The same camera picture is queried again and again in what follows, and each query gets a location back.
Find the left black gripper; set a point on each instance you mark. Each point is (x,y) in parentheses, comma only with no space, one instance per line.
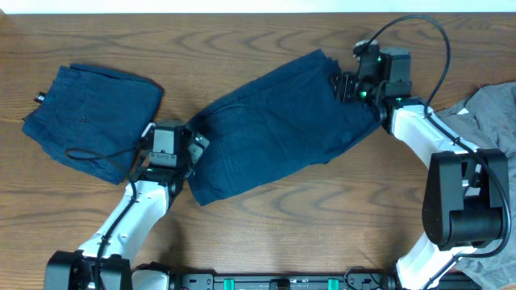
(195,150)

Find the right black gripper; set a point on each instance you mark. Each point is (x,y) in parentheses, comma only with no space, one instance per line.
(344,90)

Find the navy blue shorts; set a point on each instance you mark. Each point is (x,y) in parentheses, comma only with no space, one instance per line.
(275,126)
(92,118)

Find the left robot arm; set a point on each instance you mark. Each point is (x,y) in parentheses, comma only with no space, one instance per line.
(105,261)

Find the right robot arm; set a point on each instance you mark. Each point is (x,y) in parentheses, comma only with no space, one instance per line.
(466,200)

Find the folded navy blue shorts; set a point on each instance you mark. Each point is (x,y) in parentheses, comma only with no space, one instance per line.
(92,118)

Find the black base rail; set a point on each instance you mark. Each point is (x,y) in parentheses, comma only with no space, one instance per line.
(282,282)

